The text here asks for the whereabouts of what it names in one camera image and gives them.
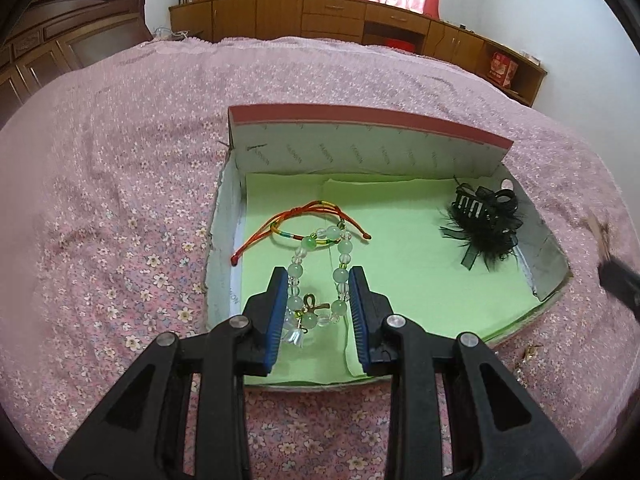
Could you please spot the red gift box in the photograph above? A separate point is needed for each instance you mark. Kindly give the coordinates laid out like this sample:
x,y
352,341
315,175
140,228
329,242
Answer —
x,y
501,68

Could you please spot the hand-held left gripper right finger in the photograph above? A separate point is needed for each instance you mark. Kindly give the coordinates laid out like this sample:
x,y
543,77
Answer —
x,y
357,310

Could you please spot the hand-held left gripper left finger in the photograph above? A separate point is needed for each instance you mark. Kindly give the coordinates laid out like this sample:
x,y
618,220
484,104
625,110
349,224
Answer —
x,y
279,310

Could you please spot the dark wooden headboard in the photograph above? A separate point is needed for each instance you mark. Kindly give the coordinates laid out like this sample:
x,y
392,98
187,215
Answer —
x,y
60,45

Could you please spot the black feather hair clip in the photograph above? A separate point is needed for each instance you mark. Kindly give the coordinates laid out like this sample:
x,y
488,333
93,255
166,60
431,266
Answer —
x,y
482,232

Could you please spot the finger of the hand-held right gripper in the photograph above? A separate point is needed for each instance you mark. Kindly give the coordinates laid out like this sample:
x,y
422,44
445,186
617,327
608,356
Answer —
x,y
622,282

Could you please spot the red item in desk niche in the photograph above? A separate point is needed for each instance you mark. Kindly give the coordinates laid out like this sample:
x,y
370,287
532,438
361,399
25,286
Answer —
x,y
400,44

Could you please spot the pink cardboard box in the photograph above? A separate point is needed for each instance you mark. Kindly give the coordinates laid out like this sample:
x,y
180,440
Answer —
x,y
350,140

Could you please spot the long wooden cabinet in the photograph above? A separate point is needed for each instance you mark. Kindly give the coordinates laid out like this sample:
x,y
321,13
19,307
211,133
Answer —
x,y
280,15

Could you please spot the pink floral bedspread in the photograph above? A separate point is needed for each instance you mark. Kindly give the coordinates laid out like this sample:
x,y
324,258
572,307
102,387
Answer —
x,y
125,185

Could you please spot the green paper liner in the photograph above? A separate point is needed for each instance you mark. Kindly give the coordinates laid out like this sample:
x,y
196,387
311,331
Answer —
x,y
415,290

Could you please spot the gold earring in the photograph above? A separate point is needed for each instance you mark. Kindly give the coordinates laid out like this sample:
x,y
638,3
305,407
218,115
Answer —
x,y
531,351

